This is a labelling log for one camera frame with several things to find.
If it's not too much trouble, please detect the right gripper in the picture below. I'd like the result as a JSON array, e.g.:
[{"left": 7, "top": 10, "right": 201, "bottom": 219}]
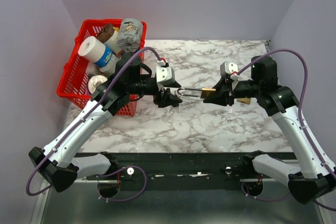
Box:
[{"left": 203, "top": 76, "right": 262, "bottom": 106}]

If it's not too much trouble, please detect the brass padlock with keys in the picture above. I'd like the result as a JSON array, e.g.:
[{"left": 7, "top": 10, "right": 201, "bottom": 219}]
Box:
[{"left": 176, "top": 88, "right": 216, "bottom": 99}]

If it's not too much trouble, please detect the black key bunch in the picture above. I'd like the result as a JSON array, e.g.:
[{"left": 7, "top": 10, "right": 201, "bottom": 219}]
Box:
[{"left": 169, "top": 106, "right": 179, "bottom": 113}]

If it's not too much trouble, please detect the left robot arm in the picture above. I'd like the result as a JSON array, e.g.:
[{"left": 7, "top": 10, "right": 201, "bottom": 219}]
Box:
[{"left": 28, "top": 51, "right": 182, "bottom": 192}]

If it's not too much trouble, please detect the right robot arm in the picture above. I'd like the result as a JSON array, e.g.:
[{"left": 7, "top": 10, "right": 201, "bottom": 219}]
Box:
[{"left": 204, "top": 56, "right": 335, "bottom": 204}]

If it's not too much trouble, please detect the open brass padlock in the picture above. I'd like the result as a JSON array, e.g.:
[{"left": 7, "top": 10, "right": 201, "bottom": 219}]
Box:
[{"left": 237, "top": 98, "right": 251, "bottom": 105}]

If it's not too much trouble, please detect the white blue labelled bottle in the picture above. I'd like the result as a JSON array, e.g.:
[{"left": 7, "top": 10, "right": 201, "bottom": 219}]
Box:
[{"left": 94, "top": 47, "right": 121, "bottom": 77}]

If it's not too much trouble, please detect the silver foil wrapped roll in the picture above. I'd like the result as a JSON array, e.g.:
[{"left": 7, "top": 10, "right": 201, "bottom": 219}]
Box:
[{"left": 87, "top": 75, "right": 108, "bottom": 94}]

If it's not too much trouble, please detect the brown chocolate wrapped item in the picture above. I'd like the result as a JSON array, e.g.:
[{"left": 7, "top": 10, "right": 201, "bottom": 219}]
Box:
[{"left": 96, "top": 23, "right": 115, "bottom": 43}]

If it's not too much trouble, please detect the white toilet paper roll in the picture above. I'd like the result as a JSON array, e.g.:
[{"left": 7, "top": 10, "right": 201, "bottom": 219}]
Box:
[{"left": 78, "top": 36, "right": 106, "bottom": 63}]

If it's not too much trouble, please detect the red plastic basket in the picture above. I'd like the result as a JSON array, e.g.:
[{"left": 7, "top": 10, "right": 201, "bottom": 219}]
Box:
[{"left": 57, "top": 19, "right": 147, "bottom": 116}]

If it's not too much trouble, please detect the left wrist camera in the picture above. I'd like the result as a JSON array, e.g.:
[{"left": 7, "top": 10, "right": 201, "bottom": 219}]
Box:
[{"left": 155, "top": 66, "right": 175, "bottom": 87}]

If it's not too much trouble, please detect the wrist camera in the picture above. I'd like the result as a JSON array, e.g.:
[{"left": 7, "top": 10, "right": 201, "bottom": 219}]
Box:
[
  {"left": 155, "top": 66, "right": 175, "bottom": 87},
  {"left": 220, "top": 61, "right": 239, "bottom": 81}
]

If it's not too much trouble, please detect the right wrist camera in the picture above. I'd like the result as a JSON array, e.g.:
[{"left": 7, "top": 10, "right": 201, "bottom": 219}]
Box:
[{"left": 220, "top": 61, "right": 239, "bottom": 81}]

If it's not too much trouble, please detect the black mounting rail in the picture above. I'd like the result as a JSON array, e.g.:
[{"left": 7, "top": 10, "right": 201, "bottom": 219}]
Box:
[{"left": 88, "top": 153, "right": 262, "bottom": 191}]

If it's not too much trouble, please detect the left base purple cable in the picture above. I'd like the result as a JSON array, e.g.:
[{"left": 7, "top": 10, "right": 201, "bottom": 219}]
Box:
[{"left": 94, "top": 165, "right": 147, "bottom": 203}]

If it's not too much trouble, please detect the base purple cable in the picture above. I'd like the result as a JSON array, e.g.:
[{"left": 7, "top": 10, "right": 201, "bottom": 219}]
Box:
[
  {"left": 94, "top": 165, "right": 147, "bottom": 203},
  {"left": 240, "top": 179, "right": 293, "bottom": 201}
]

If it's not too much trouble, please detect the metal table frame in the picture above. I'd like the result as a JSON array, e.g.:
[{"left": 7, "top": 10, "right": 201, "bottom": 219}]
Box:
[{"left": 31, "top": 166, "right": 334, "bottom": 223}]

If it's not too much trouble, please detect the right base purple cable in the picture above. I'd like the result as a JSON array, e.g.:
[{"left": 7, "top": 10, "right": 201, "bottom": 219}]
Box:
[{"left": 240, "top": 179, "right": 293, "bottom": 201}]

